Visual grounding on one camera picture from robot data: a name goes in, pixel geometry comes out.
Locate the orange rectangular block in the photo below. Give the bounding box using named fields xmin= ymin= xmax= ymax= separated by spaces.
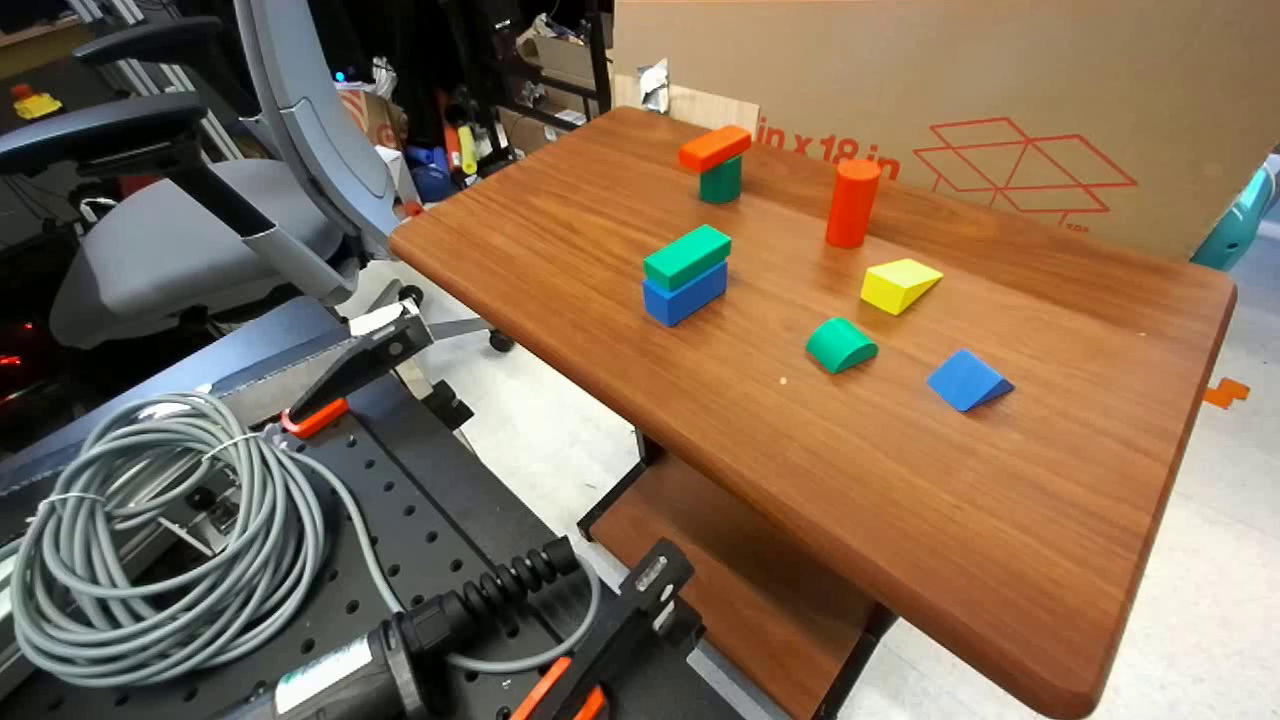
xmin=682 ymin=125 xmax=754 ymax=173

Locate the blue rectangular block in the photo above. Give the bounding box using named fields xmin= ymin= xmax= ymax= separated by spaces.
xmin=643 ymin=265 xmax=728 ymax=328

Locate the small green cube block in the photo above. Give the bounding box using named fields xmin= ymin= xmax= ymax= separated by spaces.
xmin=701 ymin=161 xmax=743 ymax=205

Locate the black orange clamp rear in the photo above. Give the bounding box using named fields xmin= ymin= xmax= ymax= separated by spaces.
xmin=275 ymin=313 xmax=432 ymax=440

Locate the black orange clamp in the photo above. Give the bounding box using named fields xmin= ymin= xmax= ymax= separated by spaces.
xmin=510 ymin=538 xmax=704 ymax=720
xmin=275 ymin=313 xmax=432 ymax=440

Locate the orange-red cylinder block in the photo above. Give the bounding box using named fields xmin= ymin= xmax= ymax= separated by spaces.
xmin=826 ymin=161 xmax=880 ymax=248

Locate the yellow wedge block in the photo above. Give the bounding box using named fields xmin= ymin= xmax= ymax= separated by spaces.
xmin=860 ymin=261 xmax=945 ymax=315

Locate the wooden table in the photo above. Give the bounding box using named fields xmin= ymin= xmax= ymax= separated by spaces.
xmin=394 ymin=106 xmax=1238 ymax=714

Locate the grey office chair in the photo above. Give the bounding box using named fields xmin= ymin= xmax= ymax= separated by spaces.
xmin=0 ymin=0 xmax=399 ymax=347

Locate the black power plug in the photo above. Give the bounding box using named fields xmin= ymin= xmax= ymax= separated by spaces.
xmin=252 ymin=534 xmax=582 ymax=720

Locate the large cardboard box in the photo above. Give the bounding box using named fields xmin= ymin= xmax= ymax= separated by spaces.
xmin=616 ymin=0 xmax=1280 ymax=266

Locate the orange floor marker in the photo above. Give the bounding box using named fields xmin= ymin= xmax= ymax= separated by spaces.
xmin=1205 ymin=377 xmax=1254 ymax=407

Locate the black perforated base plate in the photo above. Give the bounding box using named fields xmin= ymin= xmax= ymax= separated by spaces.
xmin=0 ymin=370 xmax=754 ymax=720

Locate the coiled grey cable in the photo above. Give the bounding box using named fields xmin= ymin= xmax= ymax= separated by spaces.
xmin=10 ymin=387 xmax=610 ymax=691

